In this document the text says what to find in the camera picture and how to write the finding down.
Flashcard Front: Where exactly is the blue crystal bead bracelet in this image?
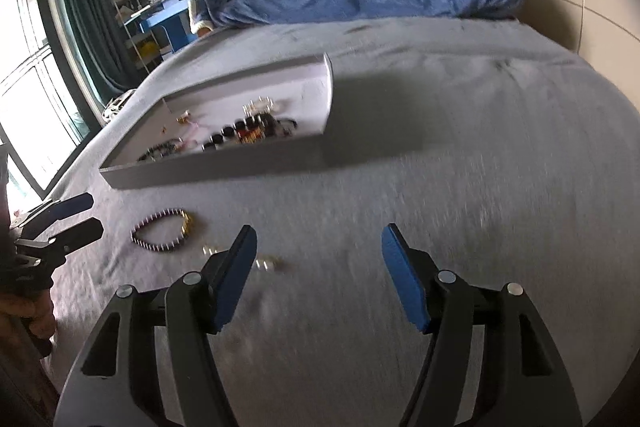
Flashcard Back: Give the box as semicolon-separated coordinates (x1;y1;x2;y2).
135;136;188;163

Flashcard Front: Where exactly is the dark red bead bracelet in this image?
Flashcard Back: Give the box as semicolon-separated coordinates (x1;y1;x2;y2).
129;207;194;254

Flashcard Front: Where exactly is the pink cord bracelet with tassel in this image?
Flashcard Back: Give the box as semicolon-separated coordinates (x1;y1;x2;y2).
174;108;214;148

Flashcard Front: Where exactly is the large black bead bracelet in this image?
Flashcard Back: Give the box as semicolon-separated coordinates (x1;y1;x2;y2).
202;111;281;153

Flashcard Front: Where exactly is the black hair tie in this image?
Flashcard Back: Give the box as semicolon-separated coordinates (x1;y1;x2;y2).
271;117;300;138

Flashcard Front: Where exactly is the left hand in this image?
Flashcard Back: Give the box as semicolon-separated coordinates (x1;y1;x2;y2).
0;289;56;339

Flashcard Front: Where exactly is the window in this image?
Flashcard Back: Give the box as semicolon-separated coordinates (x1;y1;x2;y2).
1;0;100;209

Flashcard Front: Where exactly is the white shelf rack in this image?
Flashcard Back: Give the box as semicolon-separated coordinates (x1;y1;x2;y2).
111;0;162;79

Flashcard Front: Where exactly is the red gold charm ornament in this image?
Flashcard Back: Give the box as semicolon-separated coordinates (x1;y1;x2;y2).
236;127;265;144

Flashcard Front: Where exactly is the grey bed cover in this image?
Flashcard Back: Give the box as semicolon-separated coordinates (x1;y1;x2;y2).
46;18;639;426

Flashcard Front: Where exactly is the teal curtain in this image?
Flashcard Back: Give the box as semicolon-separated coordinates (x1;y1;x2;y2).
58;0;139;104

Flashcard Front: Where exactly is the grey cardboard tray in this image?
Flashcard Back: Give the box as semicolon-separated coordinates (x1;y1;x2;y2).
100;54;333;190

